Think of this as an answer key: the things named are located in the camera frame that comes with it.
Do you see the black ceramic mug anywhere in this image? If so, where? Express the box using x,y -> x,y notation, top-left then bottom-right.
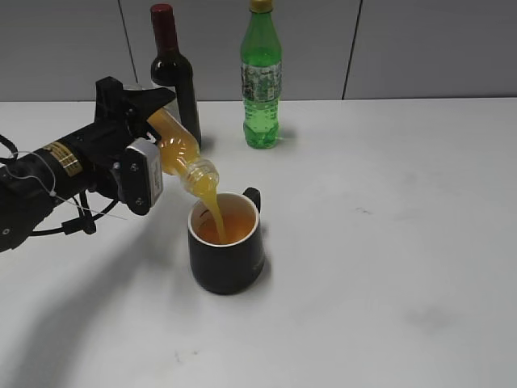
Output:
187,187 -> 266,295

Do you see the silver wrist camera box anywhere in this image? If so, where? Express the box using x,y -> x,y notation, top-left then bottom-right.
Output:
119,137 -> 163,216

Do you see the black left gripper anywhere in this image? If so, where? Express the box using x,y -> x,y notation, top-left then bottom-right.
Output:
80,76 -> 176,200

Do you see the green plastic soda bottle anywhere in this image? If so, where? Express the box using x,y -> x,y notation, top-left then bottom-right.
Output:
240,1 -> 282,149

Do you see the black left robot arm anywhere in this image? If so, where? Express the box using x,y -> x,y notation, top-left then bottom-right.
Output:
1,77 -> 175,251

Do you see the NFC orange juice bottle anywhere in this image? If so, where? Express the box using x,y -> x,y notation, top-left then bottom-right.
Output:
148,108 -> 219,200

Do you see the dark red wine bottle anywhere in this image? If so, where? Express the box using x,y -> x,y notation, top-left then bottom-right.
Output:
150,3 -> 202,146

